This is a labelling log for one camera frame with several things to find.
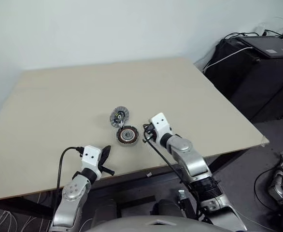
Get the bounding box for black cabinet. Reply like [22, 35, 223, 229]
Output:
[201, 36, 283, 123]

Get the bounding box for silver round motor disc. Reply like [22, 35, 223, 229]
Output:
[109, 105, 129, 128]

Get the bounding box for flat black device box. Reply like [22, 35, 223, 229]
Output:
[237, 34, 283, 59]

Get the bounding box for white power adapter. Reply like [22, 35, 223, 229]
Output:
[255, 22, 266, 35]

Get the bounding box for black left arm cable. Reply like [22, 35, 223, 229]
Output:
[52, 146, 84, 213]

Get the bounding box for black floor cable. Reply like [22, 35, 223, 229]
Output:
[253, 168, 279, 210]

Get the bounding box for black copper-wound motor housing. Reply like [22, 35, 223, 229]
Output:
[117, 126, 140, 146]

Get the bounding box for thin white floor cables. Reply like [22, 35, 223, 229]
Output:
[0, 207, 53, 232]

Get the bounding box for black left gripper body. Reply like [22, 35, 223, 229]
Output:
[98, 154, 107, 173]

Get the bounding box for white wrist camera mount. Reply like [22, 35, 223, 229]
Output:
[149, 112, 173, 146]
[82, 145, 103, 175]

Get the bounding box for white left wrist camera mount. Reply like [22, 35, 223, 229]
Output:
[82, 145, 103, 175]

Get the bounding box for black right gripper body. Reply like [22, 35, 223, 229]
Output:
[144, 122, 158, 144]

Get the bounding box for silver robot on floor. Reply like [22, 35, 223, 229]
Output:
[267, 151, 283, 206]

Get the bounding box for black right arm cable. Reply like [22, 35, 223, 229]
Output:
[142, 123, 188, 185]

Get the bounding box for white cable on cabinet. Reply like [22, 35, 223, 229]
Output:
[202, 46, 254, 73]

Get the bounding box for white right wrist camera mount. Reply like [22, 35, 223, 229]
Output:
[149, 112, 173, 146]

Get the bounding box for small metal bracket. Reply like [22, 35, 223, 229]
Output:
[177, 189, 188, 202]

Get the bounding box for grey robot torso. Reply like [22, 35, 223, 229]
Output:
[85, 214, 221, 232]

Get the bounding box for dark grey rounded shape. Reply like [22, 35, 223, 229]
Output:
[152, 199, 186, 218]

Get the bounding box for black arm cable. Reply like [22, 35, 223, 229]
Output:
[142, 123, 188, 185]
[52, 146, 84, 213]

